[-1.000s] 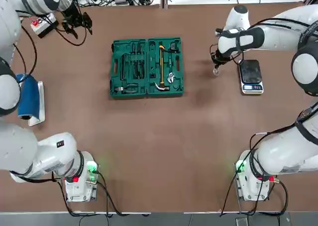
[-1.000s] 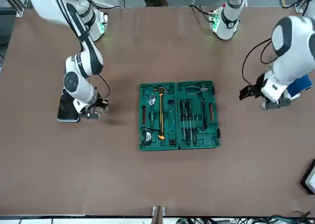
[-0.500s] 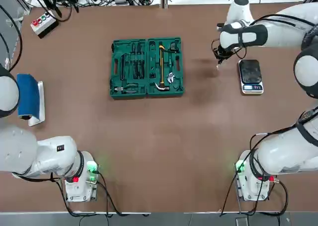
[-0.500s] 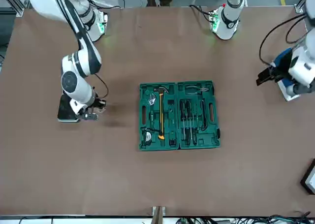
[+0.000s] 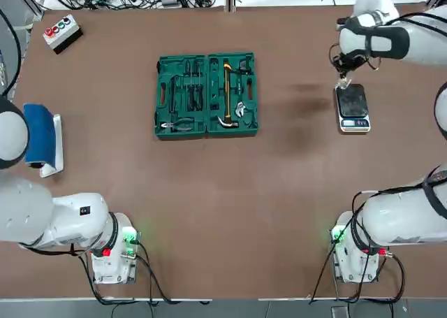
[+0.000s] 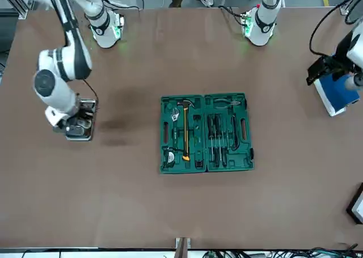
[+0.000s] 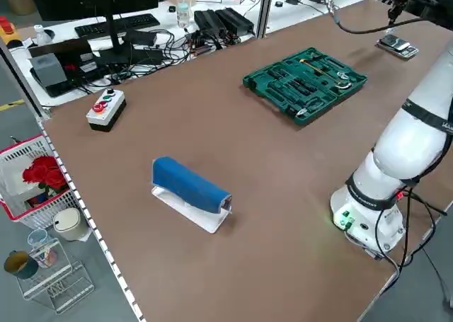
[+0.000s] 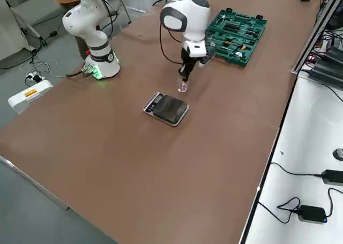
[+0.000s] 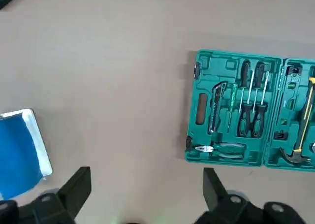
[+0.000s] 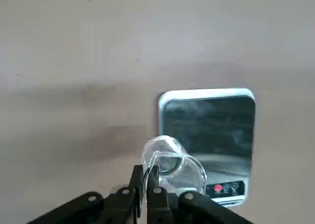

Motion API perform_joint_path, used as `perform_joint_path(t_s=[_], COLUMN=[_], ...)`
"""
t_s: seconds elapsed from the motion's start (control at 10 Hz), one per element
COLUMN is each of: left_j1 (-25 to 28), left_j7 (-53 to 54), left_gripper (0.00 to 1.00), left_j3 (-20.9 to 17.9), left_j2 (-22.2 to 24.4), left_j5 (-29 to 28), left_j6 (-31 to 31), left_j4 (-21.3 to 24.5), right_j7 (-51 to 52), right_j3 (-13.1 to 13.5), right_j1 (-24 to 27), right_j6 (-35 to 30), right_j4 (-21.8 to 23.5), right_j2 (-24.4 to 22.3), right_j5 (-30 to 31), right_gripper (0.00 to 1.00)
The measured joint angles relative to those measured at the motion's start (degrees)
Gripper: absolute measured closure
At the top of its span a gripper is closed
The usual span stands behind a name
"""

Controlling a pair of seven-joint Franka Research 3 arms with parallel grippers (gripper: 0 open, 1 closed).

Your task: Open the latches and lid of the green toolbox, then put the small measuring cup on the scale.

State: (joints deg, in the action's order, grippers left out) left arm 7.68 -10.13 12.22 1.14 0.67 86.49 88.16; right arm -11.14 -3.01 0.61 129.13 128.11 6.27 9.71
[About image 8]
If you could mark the black power supply unit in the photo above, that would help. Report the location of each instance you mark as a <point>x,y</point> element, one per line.
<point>329,57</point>
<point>327,76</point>

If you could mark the white box yellow label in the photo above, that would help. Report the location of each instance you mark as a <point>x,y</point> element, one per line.
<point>24,102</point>

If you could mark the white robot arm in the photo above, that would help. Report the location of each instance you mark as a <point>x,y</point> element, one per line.
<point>187,21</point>

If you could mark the grey computer mouse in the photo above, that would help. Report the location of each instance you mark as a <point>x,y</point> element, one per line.
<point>338,154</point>

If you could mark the black power adapter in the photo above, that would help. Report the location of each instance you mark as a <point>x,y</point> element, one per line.
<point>333,177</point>

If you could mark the white side desk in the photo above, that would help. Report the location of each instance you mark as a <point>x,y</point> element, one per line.
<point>308,136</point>

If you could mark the green plastic toolbox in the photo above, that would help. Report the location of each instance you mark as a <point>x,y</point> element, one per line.
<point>233,61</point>

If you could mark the silver adjustable wrench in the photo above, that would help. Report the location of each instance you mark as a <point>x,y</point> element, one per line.
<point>213,43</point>

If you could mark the silver pliers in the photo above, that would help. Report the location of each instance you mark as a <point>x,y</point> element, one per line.
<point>222,20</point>

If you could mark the silver black digital scale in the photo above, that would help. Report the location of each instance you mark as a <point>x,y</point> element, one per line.
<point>168,110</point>

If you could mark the grey tripod stand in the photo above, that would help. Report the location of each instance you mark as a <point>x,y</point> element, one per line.
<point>29,26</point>

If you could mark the aluminium frame post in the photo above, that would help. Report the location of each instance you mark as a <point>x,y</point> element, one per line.
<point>316,32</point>

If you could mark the black adapter blue light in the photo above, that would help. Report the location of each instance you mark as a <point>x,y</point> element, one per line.
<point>312,214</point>

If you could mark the white power strip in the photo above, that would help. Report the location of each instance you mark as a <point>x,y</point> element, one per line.
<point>36,78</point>

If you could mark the tape measure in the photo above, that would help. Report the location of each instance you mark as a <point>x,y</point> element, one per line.
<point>238,55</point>

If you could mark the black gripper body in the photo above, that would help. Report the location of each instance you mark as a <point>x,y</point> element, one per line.
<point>188,60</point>

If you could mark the small clear measuring cup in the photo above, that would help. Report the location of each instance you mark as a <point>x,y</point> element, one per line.
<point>182,88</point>

